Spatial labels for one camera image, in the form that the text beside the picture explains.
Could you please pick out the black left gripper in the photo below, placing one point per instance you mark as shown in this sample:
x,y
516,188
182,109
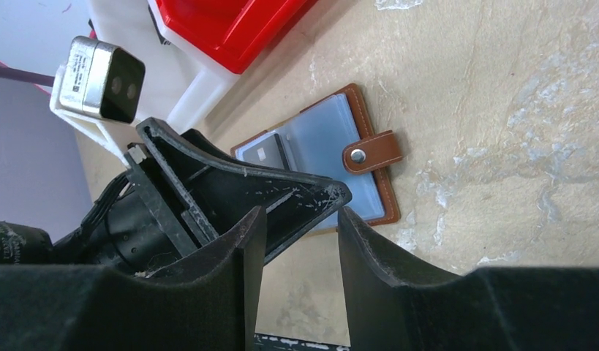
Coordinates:
x,y
181,193

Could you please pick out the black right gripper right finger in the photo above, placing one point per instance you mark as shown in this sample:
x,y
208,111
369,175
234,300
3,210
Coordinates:
x,y
397,301

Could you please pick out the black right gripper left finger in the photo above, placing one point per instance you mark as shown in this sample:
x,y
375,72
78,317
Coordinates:
x,y
206,301

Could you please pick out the brown leather card holder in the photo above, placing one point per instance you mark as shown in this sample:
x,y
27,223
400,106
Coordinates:
x,y
335,138

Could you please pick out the white plastic bin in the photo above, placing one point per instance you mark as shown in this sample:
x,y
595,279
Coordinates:
x,y
182,84

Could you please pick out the red plastic bin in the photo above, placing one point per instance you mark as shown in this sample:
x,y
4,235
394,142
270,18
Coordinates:
x,y
231,33

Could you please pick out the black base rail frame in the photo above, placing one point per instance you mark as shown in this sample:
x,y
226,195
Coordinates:
x,y
265,342

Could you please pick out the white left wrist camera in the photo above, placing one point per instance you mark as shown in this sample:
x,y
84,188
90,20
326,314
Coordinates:
x,y
97,90

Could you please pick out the white board pink frame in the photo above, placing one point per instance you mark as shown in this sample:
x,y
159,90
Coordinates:
x,y
35,38

